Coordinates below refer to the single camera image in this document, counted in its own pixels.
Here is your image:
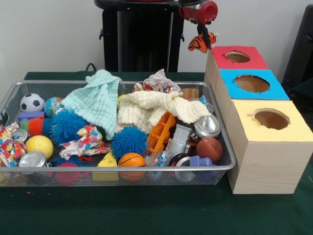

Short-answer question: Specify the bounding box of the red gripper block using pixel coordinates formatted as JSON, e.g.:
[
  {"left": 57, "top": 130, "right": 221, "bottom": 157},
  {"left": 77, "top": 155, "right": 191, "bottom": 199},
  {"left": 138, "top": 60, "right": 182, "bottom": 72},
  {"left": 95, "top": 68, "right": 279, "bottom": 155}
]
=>
[{"left": 179, "top": 0, "right": 219, "bottom": 50}]

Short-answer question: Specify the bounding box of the orange striped plush tiger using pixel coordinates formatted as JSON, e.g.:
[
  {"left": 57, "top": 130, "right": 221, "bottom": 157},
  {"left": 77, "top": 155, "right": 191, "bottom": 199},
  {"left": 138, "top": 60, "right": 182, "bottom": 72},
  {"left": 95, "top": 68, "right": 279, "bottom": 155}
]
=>
[{"left": 187, "top": 31, "right": 220, "bottom": 53}]

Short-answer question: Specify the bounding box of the cream muslin cloth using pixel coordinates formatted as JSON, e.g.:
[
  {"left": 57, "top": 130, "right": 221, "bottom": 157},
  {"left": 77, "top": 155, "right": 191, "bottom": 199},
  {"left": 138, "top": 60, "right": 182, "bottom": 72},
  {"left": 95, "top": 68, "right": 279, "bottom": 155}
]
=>
[{"left": 117, "top": 91, "right": 212, "bottom": 133}]

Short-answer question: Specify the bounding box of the mint knitted cloth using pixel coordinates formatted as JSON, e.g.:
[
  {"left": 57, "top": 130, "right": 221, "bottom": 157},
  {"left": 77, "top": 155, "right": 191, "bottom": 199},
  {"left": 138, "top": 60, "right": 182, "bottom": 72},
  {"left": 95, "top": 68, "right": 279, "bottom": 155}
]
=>
[{"left": 61, "top": 69, "right": 123, "bottom": 141}]

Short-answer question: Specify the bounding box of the blue fuzzy ball with eyes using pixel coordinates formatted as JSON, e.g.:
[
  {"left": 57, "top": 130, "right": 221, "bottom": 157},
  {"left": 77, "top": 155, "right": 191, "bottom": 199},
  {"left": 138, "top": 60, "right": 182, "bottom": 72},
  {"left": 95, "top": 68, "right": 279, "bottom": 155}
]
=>
[{"left": 50, "top": 109, "right": 90, "bottom": 145}]

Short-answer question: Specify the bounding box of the wooden box with three holes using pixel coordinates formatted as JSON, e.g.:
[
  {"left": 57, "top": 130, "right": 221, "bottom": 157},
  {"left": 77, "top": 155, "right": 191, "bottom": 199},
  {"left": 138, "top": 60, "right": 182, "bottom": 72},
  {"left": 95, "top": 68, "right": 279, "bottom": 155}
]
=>
[{"left": 204, "top": 45, "right": 313, "bottom": 195}]

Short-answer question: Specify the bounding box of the clear mesh bin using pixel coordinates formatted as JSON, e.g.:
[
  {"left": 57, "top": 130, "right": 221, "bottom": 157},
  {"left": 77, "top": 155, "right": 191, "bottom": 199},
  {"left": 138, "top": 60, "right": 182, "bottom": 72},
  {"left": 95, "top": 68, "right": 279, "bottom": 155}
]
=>
[{"left": 0, "top": 80, "right": 237, "bottom": 188}]

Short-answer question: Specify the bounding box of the silver drink can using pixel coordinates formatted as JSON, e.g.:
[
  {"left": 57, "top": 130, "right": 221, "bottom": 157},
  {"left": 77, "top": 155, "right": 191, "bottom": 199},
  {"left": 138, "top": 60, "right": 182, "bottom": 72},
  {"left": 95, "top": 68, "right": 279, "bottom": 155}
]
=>
[{"left": 194, "top": 114, "right": 222, "bottom": 139}]

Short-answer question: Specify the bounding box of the black chair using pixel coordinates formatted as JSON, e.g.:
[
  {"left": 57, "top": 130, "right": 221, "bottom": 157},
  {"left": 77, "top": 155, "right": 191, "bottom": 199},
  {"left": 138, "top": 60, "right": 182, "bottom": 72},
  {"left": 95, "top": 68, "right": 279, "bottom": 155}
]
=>
[{"left": 281, "top": 3, "right": 313, "bottom": 86}]

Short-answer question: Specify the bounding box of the orange plastic block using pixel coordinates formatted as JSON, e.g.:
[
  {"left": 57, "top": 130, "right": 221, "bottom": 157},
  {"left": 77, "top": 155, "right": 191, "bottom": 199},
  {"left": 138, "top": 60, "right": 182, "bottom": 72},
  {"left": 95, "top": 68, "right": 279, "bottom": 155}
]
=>
[{"left": 146, "top": 111, "right": 177, "bottom": 154}]

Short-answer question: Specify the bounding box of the brown football toy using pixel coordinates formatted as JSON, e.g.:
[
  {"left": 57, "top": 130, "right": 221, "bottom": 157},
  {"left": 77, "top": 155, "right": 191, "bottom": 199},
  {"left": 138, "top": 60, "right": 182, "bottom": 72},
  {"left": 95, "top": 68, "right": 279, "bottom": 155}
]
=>
[{"left": 196, "top": 136, "right": 224, "bottom": 163}]

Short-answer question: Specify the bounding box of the blue spiky ball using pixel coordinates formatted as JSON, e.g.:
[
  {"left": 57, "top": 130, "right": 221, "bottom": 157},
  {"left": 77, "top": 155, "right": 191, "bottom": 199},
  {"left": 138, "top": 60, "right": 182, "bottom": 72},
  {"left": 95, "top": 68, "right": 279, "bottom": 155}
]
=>
[{"left": 110, "top": 126, "right": 150, "bottom": 161}]

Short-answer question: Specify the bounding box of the orange basketball toy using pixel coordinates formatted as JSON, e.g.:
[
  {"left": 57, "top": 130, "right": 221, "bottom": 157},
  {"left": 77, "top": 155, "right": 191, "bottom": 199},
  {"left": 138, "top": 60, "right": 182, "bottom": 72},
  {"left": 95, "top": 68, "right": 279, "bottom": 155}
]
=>
[{"left": 118, "top": 153, "right": 147, "bottom": 182}]

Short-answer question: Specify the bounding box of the globe print ball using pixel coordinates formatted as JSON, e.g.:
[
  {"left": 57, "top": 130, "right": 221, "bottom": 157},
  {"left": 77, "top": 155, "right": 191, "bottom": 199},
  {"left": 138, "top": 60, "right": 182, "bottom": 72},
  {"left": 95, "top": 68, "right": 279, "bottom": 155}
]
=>
[{"left": 43, "top": 97, "right": 64, "bottom": 118}]

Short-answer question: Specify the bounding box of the black and white soccer ball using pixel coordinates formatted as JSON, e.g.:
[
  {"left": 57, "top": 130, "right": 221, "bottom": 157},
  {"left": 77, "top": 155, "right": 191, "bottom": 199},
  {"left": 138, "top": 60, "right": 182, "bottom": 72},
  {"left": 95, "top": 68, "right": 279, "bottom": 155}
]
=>
[{"left": 19, "top": 94, "right": 45, "bottom": 113}]

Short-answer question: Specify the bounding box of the dark green tablecloth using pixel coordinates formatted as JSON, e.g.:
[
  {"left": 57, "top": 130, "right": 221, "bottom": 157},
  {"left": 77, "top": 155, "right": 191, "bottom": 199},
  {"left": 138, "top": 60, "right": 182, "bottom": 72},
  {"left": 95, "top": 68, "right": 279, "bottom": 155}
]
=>
[{"left": 0, "top": 71, "right": 313, "bottom": 235}]

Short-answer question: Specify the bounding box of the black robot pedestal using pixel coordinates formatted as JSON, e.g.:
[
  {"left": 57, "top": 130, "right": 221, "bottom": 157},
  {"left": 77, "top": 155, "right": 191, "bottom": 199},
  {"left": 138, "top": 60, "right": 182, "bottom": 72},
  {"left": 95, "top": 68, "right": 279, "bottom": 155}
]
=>
[{"left": 94, "top": 0, "right": 198, "bottom": 73}]

